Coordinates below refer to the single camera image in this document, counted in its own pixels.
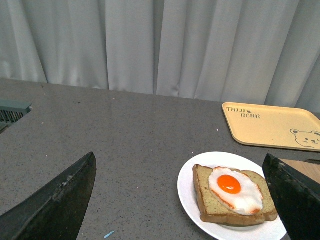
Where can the white round plate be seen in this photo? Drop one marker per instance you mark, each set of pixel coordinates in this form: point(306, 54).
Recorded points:
point(274, 230)

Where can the yellow bear tray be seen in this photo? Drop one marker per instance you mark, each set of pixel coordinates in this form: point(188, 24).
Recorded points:
point(273, 126)

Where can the bread slice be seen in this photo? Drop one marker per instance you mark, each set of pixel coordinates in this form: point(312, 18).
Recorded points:
point(212, 211)

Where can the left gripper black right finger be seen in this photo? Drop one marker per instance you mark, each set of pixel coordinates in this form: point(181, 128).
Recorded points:
point(296, 198)

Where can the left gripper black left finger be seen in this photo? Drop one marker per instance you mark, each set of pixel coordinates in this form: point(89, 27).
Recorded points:
point(57, 210)

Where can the bamboo cutting board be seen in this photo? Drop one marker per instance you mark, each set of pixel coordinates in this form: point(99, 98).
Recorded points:
point(309, 169)

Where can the small blue scrap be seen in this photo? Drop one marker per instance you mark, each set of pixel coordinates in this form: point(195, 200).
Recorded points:
point(109, 234)

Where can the fried egg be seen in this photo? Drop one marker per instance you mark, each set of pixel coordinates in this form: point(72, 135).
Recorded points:
point(236, 191)

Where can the grey-green slotted rack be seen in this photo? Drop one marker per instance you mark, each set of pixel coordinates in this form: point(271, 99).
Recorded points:
point(11, 111)

